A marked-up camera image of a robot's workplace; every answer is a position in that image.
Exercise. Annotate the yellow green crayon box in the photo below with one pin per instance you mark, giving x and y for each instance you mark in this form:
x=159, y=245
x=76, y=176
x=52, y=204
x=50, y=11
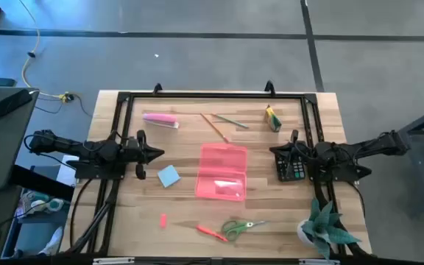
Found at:
x=272, y=120

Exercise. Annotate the white plant pot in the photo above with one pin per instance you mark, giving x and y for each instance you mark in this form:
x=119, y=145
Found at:
x=301, y=235

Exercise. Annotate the pink and white stapler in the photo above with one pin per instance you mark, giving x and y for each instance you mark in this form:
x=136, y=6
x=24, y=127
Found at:
x=160, y=118

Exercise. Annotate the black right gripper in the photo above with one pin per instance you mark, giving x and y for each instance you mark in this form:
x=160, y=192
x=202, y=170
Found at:
x=300, y=151

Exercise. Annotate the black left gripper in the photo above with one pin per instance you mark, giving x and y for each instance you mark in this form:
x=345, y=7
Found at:
x=134, y=152

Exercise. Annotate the teal pencil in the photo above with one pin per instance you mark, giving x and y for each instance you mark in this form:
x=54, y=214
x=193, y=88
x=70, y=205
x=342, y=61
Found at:
x=230, y=121

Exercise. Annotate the green artificial plant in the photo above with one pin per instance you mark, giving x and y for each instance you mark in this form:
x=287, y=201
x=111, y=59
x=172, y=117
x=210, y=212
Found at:
x=322, y=228

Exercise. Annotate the blue sticky note pad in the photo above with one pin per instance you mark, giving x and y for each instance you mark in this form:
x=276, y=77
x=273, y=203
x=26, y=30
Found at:
x=168, y=176

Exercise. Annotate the yellow pencil with pink eraser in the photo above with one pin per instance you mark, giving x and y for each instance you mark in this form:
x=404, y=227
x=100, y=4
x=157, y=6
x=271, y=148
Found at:
x=214, y=127

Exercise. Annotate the silver metal bracket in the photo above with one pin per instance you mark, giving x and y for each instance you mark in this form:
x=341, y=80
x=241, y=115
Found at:
x=112, y=261
x=318, y=262

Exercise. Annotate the black calculator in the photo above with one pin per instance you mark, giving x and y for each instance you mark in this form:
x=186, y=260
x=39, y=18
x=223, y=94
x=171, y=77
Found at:
x=296, y=173

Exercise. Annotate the black phone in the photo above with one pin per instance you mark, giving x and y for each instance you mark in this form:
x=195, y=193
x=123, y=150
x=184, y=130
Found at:
x=11, y=103

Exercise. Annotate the black desk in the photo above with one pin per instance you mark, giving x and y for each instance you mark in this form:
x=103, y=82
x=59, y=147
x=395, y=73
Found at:
x=2, y=147

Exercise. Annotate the black frame clamp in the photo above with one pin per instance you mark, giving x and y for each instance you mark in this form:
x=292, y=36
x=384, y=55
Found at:
x=157, y=88
x=269, y=87

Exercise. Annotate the orange highlighter pen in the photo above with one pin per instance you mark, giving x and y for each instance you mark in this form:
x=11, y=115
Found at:
x=210, y=232

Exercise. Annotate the pink eraser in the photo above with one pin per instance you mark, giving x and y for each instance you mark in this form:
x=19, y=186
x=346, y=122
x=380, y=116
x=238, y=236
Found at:
x=163, y=221

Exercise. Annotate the black metal table frame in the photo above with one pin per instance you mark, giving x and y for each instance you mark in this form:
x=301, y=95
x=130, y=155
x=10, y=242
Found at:
x=215, y=95

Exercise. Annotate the white paper sheet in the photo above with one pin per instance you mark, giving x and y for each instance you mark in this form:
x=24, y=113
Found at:
x=64, y=173

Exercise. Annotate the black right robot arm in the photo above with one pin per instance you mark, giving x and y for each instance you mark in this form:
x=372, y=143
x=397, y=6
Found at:
x=363, y=149

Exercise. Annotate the pink translucent pencil case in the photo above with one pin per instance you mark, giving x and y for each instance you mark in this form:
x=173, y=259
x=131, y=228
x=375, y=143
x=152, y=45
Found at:
x=221, y=162

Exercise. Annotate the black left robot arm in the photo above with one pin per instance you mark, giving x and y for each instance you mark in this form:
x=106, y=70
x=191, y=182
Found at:
x=68, y=147

